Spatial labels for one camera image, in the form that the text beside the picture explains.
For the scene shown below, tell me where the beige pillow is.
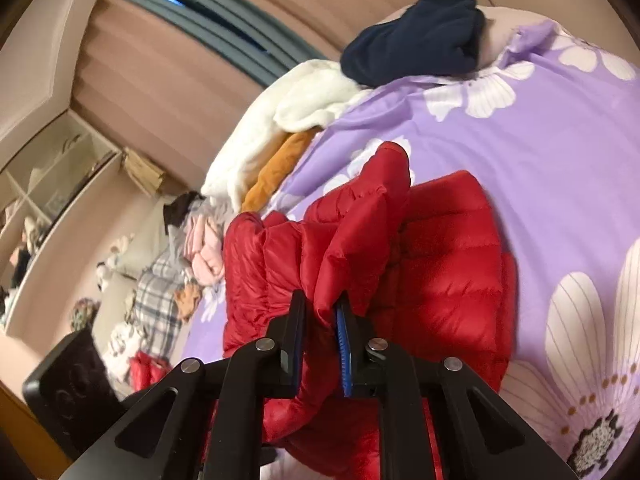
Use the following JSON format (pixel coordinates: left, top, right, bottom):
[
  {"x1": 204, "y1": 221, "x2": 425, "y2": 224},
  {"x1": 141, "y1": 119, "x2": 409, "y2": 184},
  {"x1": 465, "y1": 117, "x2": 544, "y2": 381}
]
[
  {"x1": 95, "y1": 270, "x2": 146, "y2": 331},
  {"x1": 475, "y1": 5, "x2": 558, "y2": 68}
]

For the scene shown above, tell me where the white shelf unit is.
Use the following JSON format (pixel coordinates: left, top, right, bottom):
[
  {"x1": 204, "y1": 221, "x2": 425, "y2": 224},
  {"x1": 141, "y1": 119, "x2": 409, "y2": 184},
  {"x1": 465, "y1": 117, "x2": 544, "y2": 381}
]
[{"x1": 0, "y1": 0, "x2": 126, "y2": 336}]

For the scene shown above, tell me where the purple floral bed sheet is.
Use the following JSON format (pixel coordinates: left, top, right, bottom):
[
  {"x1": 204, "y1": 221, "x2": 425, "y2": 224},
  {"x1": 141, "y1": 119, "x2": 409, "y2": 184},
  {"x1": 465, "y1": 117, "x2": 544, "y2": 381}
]
[{"x1": 200, "y1": 19, "x2": 640, "y2": 480}]

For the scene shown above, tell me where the colourful patterned cushion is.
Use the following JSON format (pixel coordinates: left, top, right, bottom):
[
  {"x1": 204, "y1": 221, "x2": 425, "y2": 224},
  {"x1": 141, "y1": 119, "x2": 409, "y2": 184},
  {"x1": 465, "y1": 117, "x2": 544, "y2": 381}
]
[{"x1": 71, "y1": 297, "x2": 101, "y2": 332}]

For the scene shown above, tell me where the white fleece garment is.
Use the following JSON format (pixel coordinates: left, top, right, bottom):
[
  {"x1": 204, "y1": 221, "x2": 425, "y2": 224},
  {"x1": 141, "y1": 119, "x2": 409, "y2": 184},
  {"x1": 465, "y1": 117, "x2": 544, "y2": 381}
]
[{"x1": 200, "y1": 59, "x2": 373, "y2": 213}]

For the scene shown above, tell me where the mustard orange garment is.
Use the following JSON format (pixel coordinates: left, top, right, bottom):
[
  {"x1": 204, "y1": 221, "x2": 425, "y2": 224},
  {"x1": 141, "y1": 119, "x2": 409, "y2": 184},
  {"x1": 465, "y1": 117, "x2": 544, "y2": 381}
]
[{"x1": 241, "y1": 127, "x2": 321, "y2": 213}]

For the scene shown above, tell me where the red puffer jacket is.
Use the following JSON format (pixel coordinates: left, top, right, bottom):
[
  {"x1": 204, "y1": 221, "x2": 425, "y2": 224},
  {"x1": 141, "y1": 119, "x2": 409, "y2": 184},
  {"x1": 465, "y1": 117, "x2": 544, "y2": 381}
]
[{"x1": 220, "y1": 141, "x2": 518, "y2": 480}]

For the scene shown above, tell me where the plush toy figure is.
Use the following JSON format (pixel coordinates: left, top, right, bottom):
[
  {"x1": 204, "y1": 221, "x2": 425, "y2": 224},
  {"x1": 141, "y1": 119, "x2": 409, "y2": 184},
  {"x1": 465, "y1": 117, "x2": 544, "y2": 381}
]
[{"x1": 7, "y1": 215, "x2": 43, "y2": 286}]

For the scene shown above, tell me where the small tan garment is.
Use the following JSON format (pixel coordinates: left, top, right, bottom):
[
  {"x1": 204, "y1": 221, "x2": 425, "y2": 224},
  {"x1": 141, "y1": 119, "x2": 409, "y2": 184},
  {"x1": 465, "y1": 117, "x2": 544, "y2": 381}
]
[{"x1": 174, "y1": 282, "x2": 203, "y2": 323}]

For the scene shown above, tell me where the hanging straw tassel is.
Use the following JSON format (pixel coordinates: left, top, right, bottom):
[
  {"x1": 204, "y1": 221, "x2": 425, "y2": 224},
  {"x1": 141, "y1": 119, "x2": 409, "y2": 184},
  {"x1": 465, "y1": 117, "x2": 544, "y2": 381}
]
[{"x1": 122, "y1": 147, "x2": 166, "y2": 198}]

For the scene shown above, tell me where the white plush toy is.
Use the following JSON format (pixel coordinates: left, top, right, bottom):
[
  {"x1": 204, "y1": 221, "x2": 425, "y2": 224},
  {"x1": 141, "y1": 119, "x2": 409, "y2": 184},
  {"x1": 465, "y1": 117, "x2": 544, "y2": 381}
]
[{"x1": 95, "y1": 232, "x2": 136, "y2": 291}]

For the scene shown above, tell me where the grey plaid cloth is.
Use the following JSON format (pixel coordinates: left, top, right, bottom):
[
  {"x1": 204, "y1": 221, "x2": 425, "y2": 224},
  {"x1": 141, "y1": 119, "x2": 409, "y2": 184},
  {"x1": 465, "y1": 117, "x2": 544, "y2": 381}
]
[{"x1": 132, "y1": 250, "x2": 188, "y2": 361}]

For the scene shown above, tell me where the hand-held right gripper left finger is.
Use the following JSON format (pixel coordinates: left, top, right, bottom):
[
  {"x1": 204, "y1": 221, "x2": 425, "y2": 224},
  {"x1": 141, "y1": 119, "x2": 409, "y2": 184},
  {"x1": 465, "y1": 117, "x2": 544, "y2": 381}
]
[{"x1": 60, "y1": 290, "x2": 307, "y2": 480}]

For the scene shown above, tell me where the crumpled red garment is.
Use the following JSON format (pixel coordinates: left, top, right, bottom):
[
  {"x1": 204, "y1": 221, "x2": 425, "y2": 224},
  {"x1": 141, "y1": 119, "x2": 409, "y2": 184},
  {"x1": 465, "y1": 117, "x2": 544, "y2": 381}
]
[{"x1": 129, "y1": 351, "x2": 173, "y2": 392}]

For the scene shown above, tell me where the navy blue garment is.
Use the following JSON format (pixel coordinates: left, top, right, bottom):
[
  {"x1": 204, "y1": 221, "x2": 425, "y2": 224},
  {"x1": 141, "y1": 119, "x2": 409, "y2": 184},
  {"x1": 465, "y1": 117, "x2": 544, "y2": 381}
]
[{"x1": 340, "y1": 0, "x2": 487, "y2": 88}]

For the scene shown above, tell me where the teal curtain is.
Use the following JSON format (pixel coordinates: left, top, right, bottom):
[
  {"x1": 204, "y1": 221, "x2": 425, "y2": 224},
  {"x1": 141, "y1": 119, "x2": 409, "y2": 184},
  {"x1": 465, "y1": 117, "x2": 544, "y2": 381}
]
[{"x1": 102, "y1": 0, "x2": 326, "y2": 86}]

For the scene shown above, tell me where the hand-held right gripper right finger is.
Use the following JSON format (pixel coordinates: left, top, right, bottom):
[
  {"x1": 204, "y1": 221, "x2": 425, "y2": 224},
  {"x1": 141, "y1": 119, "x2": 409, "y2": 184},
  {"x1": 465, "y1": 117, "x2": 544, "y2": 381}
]
[{"x1": 335, "y1": 294, "x2": 581, "y2": 480}]

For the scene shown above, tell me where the white patterned cloth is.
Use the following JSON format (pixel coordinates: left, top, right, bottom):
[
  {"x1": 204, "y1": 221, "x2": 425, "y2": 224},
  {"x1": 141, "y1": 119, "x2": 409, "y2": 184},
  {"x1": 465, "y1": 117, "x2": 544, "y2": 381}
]
[{"x1": 102, "y1": 320, "x2": 146, "y2": 383}]

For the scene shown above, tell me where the black garment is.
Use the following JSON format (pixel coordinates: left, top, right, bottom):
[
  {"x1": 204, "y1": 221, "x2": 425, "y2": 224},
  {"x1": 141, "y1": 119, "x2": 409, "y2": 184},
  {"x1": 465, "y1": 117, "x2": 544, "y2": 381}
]
[{"x1": 162, "y1": 191, "x2": 206, "y2": 235}]

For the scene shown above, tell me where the pink garment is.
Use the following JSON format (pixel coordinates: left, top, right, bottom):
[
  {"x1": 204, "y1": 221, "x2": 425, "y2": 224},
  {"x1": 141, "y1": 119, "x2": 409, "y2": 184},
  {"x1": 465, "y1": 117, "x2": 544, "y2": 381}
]
[{"x1": 182, "y1": 212, "x2": 226, "y2": 286}]

